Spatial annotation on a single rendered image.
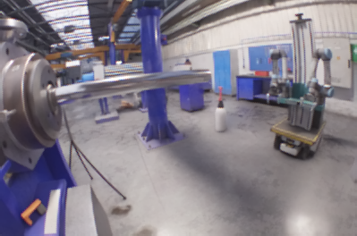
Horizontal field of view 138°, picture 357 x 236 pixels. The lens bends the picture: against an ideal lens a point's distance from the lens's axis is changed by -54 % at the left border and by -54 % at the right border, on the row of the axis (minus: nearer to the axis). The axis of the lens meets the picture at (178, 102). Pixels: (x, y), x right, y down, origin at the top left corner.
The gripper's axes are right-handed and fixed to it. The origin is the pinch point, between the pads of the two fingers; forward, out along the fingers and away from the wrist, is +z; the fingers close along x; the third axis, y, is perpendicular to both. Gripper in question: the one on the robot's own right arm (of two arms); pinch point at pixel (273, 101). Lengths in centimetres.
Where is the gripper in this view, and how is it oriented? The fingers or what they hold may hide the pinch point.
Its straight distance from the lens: 177.2
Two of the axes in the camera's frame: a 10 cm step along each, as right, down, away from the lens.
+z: -2.0, 9.7, -1.1
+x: -5.3, -0.1, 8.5
